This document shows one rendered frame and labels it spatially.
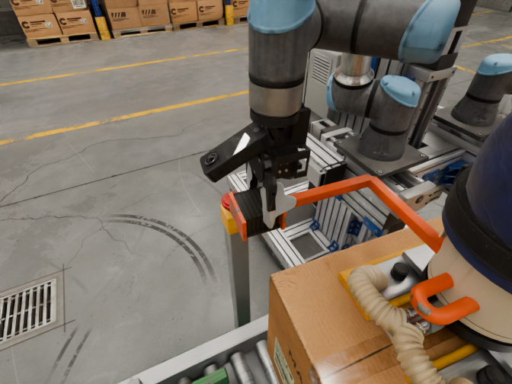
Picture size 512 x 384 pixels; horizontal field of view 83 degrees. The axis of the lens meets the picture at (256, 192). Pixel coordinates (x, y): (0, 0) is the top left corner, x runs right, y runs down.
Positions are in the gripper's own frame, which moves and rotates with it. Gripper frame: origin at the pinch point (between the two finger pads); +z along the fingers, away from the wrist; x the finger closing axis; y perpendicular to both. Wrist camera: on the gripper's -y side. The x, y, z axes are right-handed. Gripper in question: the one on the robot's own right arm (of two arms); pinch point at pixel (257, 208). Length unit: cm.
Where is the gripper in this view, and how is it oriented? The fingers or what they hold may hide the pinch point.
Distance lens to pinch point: 54.8
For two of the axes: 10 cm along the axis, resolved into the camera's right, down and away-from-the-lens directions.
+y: 9.4, -2.3, 2.7
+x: -3.5, -6.3, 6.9
